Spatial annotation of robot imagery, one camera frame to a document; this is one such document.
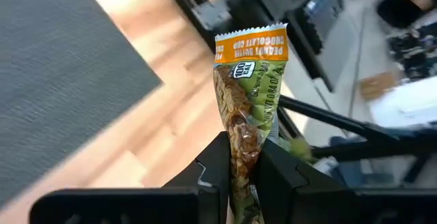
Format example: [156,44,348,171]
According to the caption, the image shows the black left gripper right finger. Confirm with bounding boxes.
[254,138,346,224]

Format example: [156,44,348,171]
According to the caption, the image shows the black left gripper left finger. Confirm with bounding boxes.
[163,131,231,224]

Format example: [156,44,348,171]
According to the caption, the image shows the green orange granola bar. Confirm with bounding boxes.
[212,22,290,224]

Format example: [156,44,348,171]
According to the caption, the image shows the grey workstation desk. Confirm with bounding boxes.
[283,0,437,122]

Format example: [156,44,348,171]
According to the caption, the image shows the dark grey ribbed mat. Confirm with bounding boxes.
[0,0,164,208]

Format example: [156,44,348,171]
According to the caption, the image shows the black metal table frame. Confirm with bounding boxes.
[158,0,437,187]

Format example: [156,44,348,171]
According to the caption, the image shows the white arm base bracket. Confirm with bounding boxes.
[191,0,234,30]

